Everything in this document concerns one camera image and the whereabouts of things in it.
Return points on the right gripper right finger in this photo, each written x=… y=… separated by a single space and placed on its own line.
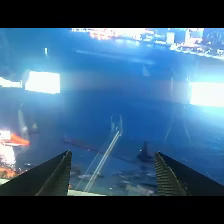
x=186 y=178

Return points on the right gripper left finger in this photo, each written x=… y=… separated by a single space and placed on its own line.
x=46 y=178

